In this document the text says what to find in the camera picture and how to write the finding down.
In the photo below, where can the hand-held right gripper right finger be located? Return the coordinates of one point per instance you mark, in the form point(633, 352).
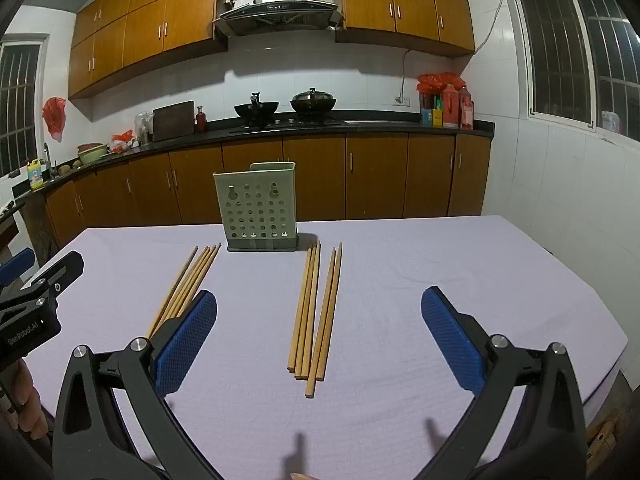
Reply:
point(452, 340)

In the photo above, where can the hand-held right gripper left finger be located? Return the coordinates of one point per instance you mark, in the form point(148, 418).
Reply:
point(185, 340)

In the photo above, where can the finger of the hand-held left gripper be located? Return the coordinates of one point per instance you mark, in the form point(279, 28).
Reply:
point(15, 265)
point(62, 267)

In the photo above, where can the wooden chopstick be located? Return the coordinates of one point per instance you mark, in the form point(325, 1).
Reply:
point(309, 310)
point(195, 280)
point(172, 291)
point(330, 310)
point(322, 322)
point(186, 281)

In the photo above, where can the green perforated chopstick holder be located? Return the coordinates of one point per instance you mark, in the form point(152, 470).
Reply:
point(255, 210)

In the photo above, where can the box of colourful utensils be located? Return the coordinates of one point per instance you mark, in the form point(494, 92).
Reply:
point(431, 112)

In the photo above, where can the person's left hand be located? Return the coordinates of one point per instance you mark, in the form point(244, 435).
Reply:
point(27, 400)

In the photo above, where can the yellow detergent bottle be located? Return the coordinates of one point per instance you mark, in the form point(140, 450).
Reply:
point(36, 175)

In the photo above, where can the metal faucet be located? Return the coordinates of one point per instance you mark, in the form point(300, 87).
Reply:
point(48, 157)

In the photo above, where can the green basin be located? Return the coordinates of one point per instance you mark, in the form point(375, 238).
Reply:
point(93, 154)

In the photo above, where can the hanging red plastic bag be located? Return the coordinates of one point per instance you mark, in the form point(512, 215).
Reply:
point(53, 116)

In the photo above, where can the small barred window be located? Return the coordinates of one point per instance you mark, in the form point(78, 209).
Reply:
point(20, 105)

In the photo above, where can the clear glass jars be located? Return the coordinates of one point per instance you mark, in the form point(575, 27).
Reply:
point(143, 129)

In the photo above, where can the brown base cabinet run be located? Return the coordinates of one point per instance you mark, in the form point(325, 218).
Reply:
point(375, 175)

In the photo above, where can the dark wooden cutting board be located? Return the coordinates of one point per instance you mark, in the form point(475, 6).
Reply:
point(173, 121)

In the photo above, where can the small red bottle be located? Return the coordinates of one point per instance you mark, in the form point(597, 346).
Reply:
point(201, 121)

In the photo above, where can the black kitchen countertop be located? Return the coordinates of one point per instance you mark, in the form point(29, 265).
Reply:
point(380, 127)

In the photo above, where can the red oil bottle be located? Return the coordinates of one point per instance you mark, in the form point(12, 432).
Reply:
point(466, 110)
point(450, 107)

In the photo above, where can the gas stove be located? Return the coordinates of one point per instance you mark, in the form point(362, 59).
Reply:
point(285, 124)

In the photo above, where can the black open wok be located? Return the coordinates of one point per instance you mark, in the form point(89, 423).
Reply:
point(256, 109)

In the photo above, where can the large red plastic bag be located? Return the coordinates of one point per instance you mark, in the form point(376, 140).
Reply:
point(440, 82)

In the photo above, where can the clear bottle on sill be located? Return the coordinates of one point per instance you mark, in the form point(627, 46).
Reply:
point(610, 122)

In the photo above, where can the black wok with lid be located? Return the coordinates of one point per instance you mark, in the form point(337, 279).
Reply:
point(313, 102)

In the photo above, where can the large barred window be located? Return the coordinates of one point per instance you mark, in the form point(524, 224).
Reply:
point(565, 45)

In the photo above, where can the steel range hood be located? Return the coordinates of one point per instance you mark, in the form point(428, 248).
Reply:
point(280, 10)

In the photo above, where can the white wall outlet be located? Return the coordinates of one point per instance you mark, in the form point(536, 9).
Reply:
point(401, 100)

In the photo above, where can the brown wall cabinet unit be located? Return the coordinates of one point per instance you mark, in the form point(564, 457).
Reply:
point(410, 10)
point(145, 30)

